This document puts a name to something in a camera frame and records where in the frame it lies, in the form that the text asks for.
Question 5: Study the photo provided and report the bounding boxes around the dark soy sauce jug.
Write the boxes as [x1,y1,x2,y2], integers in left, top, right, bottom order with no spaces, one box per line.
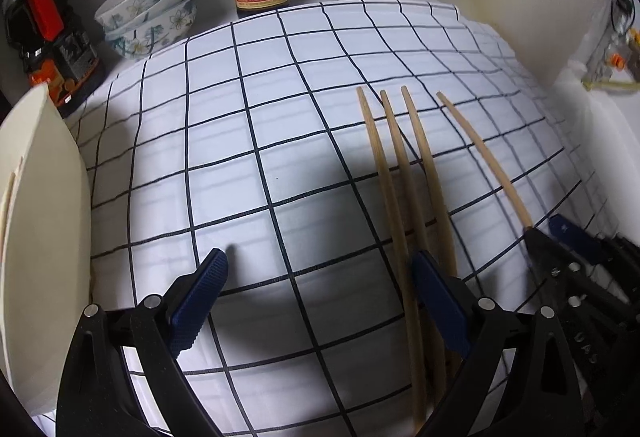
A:
[2,0,106,118]

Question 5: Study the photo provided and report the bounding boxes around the white black-grid checked cloth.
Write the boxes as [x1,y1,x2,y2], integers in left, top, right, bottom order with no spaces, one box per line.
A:
[30,0,616,437]

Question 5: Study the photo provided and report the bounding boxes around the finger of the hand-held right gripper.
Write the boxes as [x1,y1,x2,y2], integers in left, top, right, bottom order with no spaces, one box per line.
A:
[522,226,583,298]
[547,214,616,265]

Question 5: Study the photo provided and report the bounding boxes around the tangled wires with orange parts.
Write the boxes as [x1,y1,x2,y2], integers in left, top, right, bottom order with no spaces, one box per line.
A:
[592,0,640,78]

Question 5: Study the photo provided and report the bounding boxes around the pale yellow plastic strip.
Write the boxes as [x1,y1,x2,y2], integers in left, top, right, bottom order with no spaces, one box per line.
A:
[582,77,640,94]

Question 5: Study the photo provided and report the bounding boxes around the white plastic chopstick holder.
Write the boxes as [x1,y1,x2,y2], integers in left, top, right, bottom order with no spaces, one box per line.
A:
[0,84,93,433]

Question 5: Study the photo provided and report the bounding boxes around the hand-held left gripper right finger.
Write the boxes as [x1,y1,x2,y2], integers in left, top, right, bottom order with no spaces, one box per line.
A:
[411,251,583,437]

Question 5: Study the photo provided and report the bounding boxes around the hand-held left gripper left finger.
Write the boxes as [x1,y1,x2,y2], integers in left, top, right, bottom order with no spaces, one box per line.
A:
[57,248,230,437]

